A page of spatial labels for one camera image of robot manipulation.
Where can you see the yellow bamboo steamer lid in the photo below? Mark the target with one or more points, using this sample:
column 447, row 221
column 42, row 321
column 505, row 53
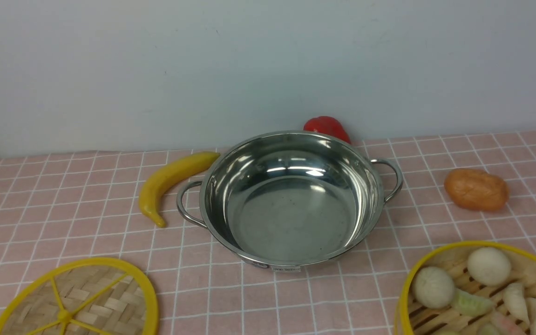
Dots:
column 94, row 296

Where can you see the yellow bamboo steamer basket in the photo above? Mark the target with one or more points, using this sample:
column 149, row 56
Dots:
column 412, row 318

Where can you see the stainless steel pot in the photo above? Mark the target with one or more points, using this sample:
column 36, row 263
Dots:
column 290, row 199

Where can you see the red bell pepper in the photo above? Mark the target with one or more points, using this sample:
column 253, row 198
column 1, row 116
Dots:
column 329, row 126

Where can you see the yellow plastic banana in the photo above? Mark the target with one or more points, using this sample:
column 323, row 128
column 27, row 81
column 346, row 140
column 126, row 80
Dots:
column 161, row 181

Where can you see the white round bun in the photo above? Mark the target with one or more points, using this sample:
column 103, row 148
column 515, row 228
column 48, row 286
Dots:
column 433, row 288
column 489, row 266

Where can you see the orange brown potato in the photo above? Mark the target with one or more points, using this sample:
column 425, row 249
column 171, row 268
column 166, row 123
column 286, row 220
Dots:
column 476, row 190

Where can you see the green white dumpling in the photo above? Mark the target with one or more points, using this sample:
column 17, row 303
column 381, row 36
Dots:
column 471, row 305

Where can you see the pink checkered tablecloth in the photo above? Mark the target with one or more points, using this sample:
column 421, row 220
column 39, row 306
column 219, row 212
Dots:
column 58, row 208

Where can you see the pink white dumpling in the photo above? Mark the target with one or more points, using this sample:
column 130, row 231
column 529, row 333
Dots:
column 504, row 325

